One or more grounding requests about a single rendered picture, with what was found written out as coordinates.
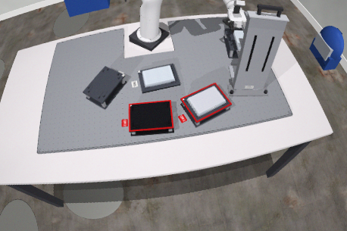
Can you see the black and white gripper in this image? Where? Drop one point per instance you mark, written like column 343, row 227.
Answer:
column 235, row 19

